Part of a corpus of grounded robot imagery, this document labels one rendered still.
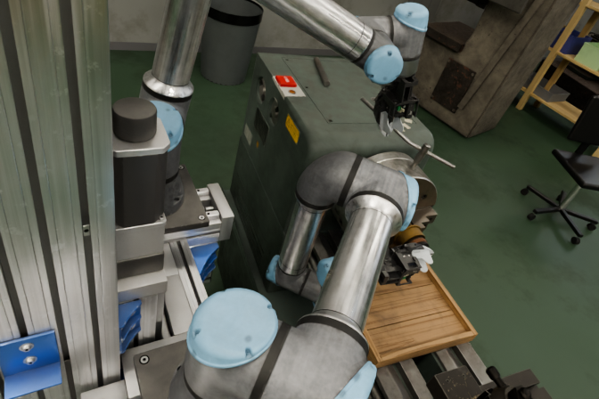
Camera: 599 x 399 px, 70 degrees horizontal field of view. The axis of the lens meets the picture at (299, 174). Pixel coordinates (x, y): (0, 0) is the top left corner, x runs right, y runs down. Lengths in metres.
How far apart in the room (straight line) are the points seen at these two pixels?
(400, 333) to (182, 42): 0.97
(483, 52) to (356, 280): 3.83
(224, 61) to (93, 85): 3.52
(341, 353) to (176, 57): 0.68
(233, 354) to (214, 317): 0.06
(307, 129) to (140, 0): 3.24
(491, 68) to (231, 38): 2.34
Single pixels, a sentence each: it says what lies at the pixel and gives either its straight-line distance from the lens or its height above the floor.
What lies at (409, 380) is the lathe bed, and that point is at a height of 0.86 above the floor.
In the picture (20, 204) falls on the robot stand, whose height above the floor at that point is 1.53.
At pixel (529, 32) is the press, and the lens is 4.24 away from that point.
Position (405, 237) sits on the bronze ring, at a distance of 1.28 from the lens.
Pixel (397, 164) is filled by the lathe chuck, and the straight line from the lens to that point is 1.30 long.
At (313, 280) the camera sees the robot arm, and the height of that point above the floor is 1.02.
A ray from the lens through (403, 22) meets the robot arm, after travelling 1.01.
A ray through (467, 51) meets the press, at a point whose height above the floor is 0.75.
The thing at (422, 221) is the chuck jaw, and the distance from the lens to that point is 1.36.
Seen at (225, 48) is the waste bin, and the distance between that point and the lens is 3.91.
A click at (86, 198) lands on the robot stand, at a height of 1.51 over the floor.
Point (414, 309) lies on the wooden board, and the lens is 1.42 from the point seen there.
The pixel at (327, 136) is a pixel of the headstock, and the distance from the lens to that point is 1.28.
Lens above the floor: 1.91
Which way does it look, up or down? 37 degrees down
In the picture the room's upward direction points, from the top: 17 degrees clockwise
